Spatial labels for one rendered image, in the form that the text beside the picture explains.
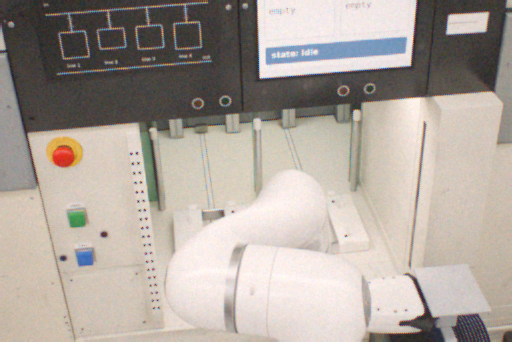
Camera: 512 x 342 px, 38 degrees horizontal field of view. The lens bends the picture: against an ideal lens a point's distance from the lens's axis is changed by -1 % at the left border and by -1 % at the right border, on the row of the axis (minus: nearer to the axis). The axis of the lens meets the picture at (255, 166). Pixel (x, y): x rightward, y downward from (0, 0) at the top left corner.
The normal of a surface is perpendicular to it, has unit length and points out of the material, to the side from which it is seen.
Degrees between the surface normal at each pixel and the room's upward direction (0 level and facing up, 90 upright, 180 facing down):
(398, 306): 6
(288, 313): 71
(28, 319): 90
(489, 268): 90
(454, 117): 90
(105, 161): 90
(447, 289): 1
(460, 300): 1
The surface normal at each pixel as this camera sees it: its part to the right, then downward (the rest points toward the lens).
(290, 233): 0.45, 0.49
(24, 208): 0.13, 0.54
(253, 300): -0.18, 0.05
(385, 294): 0.00, -0.82
